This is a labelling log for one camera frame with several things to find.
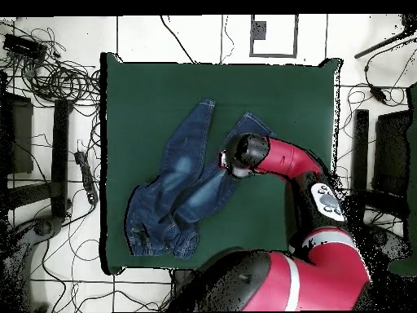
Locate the dark green table cloth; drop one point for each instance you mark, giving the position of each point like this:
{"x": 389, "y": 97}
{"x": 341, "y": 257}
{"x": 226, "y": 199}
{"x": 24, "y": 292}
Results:
{"x": 277, "y": 97}

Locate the grey tripod base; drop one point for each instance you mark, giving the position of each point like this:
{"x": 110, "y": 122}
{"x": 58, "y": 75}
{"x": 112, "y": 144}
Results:
{"x": 42, "y": 227}

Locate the thin black rod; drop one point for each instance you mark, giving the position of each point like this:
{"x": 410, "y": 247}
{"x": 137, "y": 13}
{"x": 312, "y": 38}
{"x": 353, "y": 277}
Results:
{"x": 381, "y": 44}

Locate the dark flat panel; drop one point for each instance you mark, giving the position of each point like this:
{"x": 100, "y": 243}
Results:
{"x": 391, "y": 153}
{"x": 21, "y": 137}

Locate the blue denim jeans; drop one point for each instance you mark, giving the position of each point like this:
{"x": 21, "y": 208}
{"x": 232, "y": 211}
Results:
{"x": 182, "y": 140}

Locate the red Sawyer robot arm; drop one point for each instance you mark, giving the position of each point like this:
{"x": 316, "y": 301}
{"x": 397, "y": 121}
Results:
{"x": 283, "y": 156}

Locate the grey rectangular frame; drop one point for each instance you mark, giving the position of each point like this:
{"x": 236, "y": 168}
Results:
{"x": 273, "y": 55}

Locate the black electronics box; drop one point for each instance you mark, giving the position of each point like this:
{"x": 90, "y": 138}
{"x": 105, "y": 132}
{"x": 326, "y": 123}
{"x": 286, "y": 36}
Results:
{"x": 24, "y": 46}

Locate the black stand bar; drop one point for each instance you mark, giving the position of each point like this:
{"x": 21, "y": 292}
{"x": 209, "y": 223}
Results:
{"x": 60, "y": 156}
{"x": 361, "y": 150}

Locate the small grey square plate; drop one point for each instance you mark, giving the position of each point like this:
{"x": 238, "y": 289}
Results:
{"x": 260, "y": 31}

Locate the black power strip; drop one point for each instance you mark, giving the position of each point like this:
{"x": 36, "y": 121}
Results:
{"x": 87, "y": 179}

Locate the black power adapter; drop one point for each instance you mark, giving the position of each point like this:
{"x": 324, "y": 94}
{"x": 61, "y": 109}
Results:
{"x": 378, "y": 93}

